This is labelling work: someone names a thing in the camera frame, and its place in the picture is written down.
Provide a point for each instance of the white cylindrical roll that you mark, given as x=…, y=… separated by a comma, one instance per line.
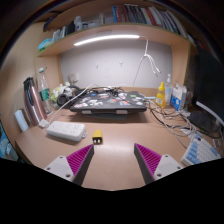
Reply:
x=21, y=120

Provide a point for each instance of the clear pump bottle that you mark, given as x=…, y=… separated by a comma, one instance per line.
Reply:
x=168, y=90

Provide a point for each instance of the clear plastic water bottle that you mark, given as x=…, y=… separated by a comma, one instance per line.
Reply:
x=45, y=95

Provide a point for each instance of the yellow glue bottle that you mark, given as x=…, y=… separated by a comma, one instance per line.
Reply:
x=160, y=98

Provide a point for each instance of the white wall socket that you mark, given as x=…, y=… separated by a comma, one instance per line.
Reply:
x=74, y=77

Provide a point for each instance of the crumpled small packet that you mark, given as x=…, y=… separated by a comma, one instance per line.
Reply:
x=43, y=123

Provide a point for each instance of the black headphones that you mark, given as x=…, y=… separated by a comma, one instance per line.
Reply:
x=62, y=99

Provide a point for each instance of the blue and white box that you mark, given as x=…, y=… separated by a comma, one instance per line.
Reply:
x=177, y=98

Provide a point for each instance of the yellow charger block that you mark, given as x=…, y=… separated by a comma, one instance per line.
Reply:
x=97, y=135

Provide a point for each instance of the white wall hook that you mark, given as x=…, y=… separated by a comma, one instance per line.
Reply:
x=96, y=65
x=121, y=63

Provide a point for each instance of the black laptop with stickers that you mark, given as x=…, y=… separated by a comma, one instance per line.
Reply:
x=110, y=101

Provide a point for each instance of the white power strip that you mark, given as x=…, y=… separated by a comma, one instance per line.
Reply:
x=66, y=130

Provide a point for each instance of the white light bar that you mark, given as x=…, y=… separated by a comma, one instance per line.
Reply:
x=106, y=38

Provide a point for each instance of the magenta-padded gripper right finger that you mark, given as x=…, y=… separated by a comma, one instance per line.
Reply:
x=150, y=160

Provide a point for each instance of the blue and white keyboard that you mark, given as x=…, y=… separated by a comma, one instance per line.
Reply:
x=200, y=151

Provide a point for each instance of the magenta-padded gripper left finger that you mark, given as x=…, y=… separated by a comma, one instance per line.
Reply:
x=78, y=160

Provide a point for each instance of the wooden shelf with books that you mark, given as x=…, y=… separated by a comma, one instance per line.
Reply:
x=150, y=31

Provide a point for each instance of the black computer monitor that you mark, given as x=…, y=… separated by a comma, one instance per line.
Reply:
x=210, y=86

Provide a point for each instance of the pink metal thermos jug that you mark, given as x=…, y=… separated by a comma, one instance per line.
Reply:
x=35, y=105

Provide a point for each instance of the grey laptop stand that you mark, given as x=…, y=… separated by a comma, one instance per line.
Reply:
x=105, y=113

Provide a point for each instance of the green and white plush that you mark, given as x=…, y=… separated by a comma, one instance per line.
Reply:
x=57, y=92

